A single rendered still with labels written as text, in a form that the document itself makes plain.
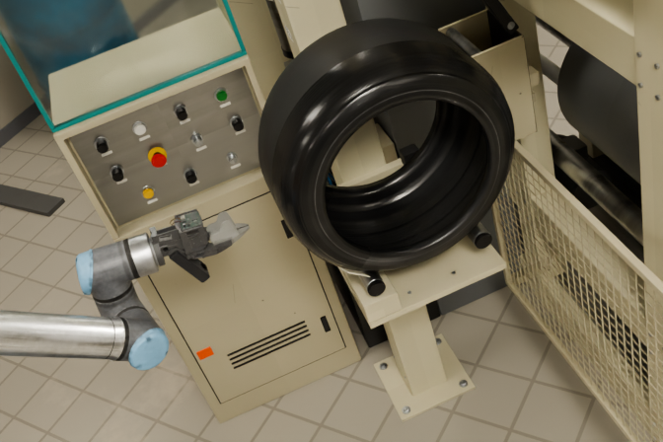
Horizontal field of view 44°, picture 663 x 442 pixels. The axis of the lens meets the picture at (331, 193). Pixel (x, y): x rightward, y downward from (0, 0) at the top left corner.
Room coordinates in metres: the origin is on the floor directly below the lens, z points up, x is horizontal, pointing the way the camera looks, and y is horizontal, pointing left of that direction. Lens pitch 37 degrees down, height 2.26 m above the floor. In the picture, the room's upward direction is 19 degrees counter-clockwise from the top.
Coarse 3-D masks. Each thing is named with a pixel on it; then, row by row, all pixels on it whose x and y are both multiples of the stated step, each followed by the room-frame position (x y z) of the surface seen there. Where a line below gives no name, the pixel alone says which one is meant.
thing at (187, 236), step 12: (180, 216) 1.48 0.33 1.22; (192, 216) 1.46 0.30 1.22; (168, 228) 1.45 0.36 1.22; (180, 228) 1.47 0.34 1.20; (192, 228) 1.42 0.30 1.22; (204, 228) 1.44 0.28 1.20; (156, 240) 1.43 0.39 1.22; (168, 240) 1.43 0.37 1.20; (180, 240) 1.44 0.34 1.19; (192, 240) 1.43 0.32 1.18; (204, 240) 1.43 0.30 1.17; (156, 252) 1.41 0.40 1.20; (168, 252) 1.43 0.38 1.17; (180, 252) 1.43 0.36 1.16; (192, 252) 1.42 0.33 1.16
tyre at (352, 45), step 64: (320, 64) 1.53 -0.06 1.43; (384, 64) 1.44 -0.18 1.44; (448, 64) 1.44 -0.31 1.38; (320, 128) 1.39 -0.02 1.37; (448, 128) 1.68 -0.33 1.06; (512, 128) 1.46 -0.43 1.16; (320, 192) 1.37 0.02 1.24; (384, 192) 1.66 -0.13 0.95; (448, 192) 1.59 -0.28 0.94; (320, 256) 1.40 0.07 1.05; (384, 256) 1.38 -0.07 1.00
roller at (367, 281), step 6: (360, 276) 1.44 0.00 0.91; (366, 276) 1.42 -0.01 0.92; (372, 276) 1.41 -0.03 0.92; (378, 276) 1.41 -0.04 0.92; (366, 282) 1.41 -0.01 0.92; (372, 282) 1.40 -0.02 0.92; (378, 282) 1.39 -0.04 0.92; (366, 288) 1.40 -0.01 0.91; (372, 288) 1.39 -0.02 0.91; (378, 288) 1.39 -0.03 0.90; (384, 288) 1.39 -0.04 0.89; (372, 294) 1.39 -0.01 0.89; (378, 294) 1.39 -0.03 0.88
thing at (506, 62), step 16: (480, 16) 1.95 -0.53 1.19; (448, 32) 1.92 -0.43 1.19; (464, 32) 1.94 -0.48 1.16; (480, 32) 1.95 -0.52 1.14; (496, 32) 1.91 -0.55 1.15; (464, 48) 1.82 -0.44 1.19; (480, 48) 1.94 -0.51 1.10; (496, 48) 1.75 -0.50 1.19; (512, 48) 1.76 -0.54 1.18; (480, 64) 1.75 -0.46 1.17; (496, 64) 1.75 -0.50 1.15; (512, 64) 1.76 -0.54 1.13; (496, 80) 1.75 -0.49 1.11; (512, 80) 1.76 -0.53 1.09; (528, 80) 1.76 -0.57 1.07; (512, 96) 1.76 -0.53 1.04; (528, 96) 1.76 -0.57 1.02; (512, 112) 1.76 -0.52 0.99; (528, 112) 1.76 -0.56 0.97; (528, 128) 1.76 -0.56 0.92
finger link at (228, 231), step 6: (222, 222) 1.45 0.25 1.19; (228, 222) 1.44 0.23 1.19; (222, 228) 1.44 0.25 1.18; (228, 228) 1.44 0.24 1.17; (234, 228) 1.45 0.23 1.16; (240, 228) 1.46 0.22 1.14; (246, 228) 1.46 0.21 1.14; (216, 234) 1.44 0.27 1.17; (222, 234) 1.44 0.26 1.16; (228, 234) 1.44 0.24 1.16; (234, 234) 1.44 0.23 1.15; (240, 234) 1.44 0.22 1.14; (210, 240) 1.44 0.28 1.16; (216, 240) 1.44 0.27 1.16; (222, 240) 1.44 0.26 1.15; (234, 240) 1.44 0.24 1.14
